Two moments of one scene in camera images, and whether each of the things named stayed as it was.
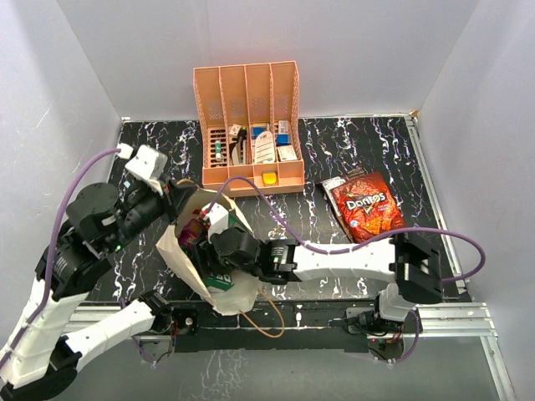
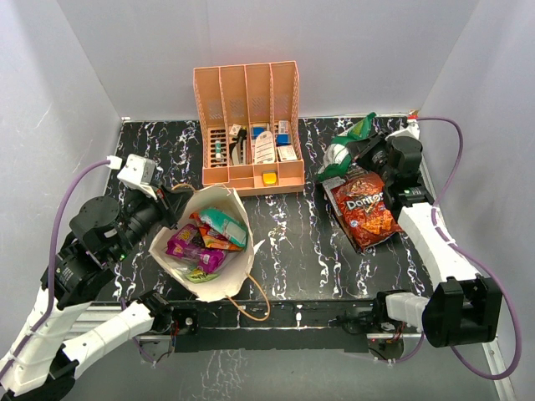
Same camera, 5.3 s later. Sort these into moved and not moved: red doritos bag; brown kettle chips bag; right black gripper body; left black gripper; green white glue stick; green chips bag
Moved: right black gripper body; green chips bag
Not moved: brown kettle chips bag; red doritos bag; green white glue stick; left black gripper
